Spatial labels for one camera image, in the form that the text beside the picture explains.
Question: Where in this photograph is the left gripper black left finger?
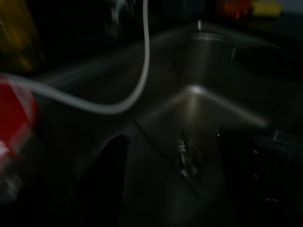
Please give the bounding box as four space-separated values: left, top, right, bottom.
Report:
71 134 131 227

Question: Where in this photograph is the yellow kitchen sponge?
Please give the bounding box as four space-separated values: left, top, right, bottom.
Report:
252 0 282 17

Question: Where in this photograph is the stainless steel sink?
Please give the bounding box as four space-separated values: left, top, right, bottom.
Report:
35 20 303 227

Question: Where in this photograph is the white flexible hose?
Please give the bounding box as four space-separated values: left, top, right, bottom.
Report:
0 0 152 116

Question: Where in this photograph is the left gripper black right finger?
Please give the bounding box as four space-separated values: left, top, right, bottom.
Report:
217 131 303 227

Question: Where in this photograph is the yellow cooking oil bottle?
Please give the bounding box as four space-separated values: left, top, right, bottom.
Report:
0 0 45 74

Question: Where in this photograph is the red printed packet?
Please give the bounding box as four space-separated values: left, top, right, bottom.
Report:
216 0 253 19

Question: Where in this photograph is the steel bowl with red inside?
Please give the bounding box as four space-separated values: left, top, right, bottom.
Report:
0 73 40 201

